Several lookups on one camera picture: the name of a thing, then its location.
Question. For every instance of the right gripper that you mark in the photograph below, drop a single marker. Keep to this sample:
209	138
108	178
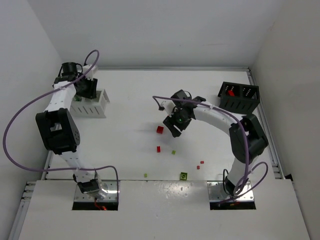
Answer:
172	125

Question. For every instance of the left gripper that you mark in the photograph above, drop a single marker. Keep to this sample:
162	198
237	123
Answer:
88	89

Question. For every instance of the red square lego brick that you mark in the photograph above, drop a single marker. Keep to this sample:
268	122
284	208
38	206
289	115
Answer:
160	130

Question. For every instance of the red long lego brick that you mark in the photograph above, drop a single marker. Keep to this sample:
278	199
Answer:
231	93

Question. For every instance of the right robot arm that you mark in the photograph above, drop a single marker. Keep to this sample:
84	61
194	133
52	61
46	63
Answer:
247	138

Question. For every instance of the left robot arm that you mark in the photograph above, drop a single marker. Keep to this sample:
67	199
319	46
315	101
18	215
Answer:
58	130

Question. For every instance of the white two-compartment container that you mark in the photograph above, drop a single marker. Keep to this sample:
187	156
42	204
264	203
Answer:
91	108

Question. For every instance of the lime lego brick front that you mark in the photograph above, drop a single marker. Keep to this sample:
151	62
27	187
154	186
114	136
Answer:
183	176

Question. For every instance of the black container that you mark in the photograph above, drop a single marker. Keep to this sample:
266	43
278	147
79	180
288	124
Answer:
245	101

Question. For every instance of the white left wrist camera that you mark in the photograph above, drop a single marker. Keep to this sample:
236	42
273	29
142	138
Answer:
89	71

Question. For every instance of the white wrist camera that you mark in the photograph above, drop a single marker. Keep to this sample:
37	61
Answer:
168	106
89	71

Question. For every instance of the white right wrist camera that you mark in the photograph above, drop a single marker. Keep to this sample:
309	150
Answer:
168	106

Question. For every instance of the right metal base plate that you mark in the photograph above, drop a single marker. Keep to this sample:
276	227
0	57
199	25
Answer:
216	193

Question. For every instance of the metal base plate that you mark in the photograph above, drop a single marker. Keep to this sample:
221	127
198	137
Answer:
216	193
108	194

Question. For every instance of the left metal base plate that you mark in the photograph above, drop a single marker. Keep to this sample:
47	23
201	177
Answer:
108	194

